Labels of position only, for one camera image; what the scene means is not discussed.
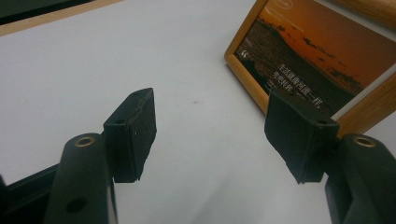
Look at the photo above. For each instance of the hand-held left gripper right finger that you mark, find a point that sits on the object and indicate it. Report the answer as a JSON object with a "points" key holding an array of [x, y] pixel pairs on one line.
{"points": [[295, 140]]}

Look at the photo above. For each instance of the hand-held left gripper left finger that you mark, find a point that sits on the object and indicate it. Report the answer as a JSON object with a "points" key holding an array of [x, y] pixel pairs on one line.
{"points": [[130, 137]]}

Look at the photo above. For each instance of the wooden picture frame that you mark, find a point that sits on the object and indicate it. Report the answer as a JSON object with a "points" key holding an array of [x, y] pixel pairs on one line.
{"points": [[311, 46]]}

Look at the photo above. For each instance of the white paper sheet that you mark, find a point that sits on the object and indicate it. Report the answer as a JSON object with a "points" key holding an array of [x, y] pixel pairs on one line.
{"points": [[199, 62]]}

